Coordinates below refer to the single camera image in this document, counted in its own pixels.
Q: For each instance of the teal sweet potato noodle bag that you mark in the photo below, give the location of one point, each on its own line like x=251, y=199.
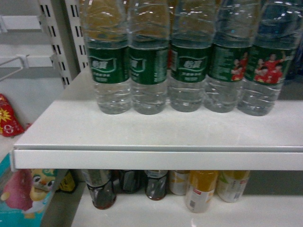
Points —
x=24, y=194

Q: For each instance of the yellow drink bottle lower right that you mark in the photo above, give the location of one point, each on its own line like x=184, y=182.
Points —
x=231, y=184

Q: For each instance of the dark tea bottle front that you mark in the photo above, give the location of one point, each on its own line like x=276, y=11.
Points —
x=101, y=187

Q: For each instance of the yellow drink bottle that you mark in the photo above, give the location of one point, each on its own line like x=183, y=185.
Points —
x=200, y=189
x=231, y=184
x=178, y=181

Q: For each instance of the red snack pouch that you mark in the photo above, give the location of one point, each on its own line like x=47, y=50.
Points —
x=9, y=125

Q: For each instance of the white wire display hook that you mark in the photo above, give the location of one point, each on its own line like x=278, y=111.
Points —
x=25, y=43

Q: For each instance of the dark tea bottle right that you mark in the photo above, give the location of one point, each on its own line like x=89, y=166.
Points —
x=156, y=182

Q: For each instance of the water bottle red players label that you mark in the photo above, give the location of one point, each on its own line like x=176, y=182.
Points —
x=279, y=32

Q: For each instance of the dark tea bottle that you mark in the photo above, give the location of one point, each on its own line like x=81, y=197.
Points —
x=156, y=182
x=130, y=180
x=101, y=187

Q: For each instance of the yellow drink bottle lower rear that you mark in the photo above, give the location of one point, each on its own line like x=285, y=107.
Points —
x=178, y=181

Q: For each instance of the water bottle green label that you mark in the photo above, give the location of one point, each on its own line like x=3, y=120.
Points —
x=104, y=29
x=148, y=34
x=191, y=44

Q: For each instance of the white lower shelf board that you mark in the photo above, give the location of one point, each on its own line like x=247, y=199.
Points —
x=271, y=199

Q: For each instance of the dark tea bottle middle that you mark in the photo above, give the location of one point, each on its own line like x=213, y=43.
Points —
x=130, y=180

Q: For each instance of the water bottle leftmost green label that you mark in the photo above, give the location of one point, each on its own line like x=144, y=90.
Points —
x=104, y=29

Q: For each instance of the yellow drink bottle lower front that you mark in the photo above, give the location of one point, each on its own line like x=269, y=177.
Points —
x=200, y=189

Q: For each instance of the white slotted shelf upright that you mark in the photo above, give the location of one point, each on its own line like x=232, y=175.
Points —
x=62, y=23

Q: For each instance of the white water shelf board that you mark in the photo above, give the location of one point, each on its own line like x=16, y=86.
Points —
x=73, y=133

